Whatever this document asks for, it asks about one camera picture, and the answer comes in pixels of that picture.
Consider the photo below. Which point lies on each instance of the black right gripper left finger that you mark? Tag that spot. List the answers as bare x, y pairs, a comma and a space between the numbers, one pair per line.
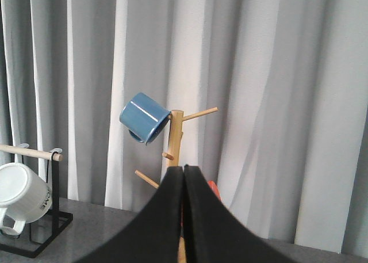
153, 235

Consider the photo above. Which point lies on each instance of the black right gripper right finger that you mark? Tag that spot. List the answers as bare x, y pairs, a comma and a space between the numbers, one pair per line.
212, 233

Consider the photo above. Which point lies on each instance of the orange enamel mug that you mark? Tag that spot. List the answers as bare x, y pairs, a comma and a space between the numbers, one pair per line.
214, 189

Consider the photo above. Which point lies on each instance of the blue enamel mug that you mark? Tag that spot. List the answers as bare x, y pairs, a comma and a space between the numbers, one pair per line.
144, 118

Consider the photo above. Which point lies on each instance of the wooden mug tree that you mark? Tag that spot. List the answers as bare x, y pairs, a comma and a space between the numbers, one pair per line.
172, 154

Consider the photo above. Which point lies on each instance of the white ribbed hanging mug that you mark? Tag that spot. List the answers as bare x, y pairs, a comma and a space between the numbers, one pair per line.
25, 197

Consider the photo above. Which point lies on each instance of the grey curtain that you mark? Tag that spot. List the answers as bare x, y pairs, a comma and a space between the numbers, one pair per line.
287, 147

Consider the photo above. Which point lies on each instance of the black wire mug rack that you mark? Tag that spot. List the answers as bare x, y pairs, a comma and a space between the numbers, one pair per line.
36, 236

